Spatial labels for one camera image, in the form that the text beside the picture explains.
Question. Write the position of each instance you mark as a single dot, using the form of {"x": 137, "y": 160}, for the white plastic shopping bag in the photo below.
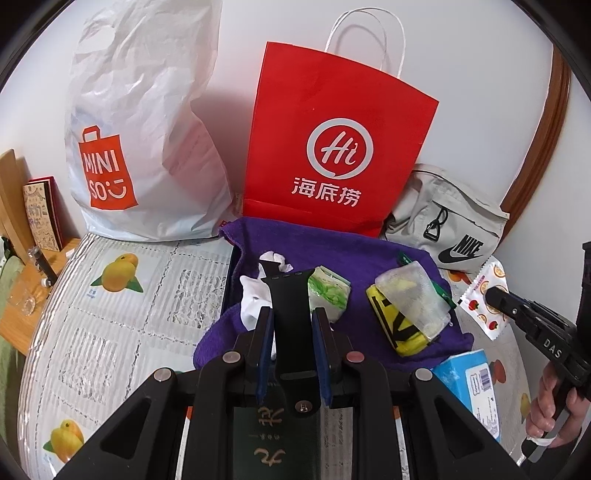
{"x": 138, "y": 115}

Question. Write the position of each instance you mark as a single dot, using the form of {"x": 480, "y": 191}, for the light green cloth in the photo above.
{"x": 7, "y": 369}

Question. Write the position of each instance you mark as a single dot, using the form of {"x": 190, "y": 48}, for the red paper bag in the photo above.
{"x": 295, "y": 115}

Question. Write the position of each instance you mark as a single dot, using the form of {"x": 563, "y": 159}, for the fruit print tablecloth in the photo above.
{"x": 138, "y": 323}

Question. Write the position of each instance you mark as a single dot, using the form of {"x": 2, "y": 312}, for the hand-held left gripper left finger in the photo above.
{"x": 264, "y": 350}

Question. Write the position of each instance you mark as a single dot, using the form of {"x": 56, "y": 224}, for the person's right hand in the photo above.
{"x": 540, "y": 410}

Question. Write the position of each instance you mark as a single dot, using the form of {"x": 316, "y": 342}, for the white sock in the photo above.
{"x": 251, "y": 300}

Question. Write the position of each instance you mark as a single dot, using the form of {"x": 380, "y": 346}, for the wooden chair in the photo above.
{"x": 11, "y": 194}

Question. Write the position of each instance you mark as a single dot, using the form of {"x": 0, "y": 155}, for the grey waist bag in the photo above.
{"x": 461, "y": 217}

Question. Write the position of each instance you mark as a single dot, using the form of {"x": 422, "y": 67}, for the brown wooden door frame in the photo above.
{"x": 549, "y": 129}

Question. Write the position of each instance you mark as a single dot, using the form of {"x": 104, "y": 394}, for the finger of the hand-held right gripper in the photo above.
{"x": 505, "y": 302}

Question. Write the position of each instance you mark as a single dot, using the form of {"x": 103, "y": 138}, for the green pocket tissue pack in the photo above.
{"x": 328, "y": 290}

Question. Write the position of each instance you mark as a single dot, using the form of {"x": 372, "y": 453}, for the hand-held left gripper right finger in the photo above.
{"x": 322, "y": 350}

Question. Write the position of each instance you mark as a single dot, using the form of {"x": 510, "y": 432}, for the clear drinking glass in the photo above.
{"x": 27, "y": 303}

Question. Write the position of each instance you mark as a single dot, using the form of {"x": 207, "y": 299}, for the purple towel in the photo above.
{"x": 351, "y": 244}

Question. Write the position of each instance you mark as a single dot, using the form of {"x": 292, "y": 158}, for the blue tissue box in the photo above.
{"x": 461, "y": 378}

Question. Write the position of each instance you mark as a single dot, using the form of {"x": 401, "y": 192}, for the fruit print wipe packet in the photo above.
{"x": 475, "y": 309}

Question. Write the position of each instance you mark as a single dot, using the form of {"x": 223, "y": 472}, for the black small device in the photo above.
{"x": 44, "y": 267}

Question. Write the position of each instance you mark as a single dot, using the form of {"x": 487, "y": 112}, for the red book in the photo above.
{"x": 54, "y": 203}

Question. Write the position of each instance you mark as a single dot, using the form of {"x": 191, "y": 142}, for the illustrated brown book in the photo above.
{"x": 39, "y": 217}

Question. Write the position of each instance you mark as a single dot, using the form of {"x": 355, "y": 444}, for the translucent plastic pouch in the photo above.
{"x": 411, "y": 295}

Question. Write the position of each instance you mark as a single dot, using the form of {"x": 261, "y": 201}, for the wooden side table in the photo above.
{"x": 27, "y": 332}

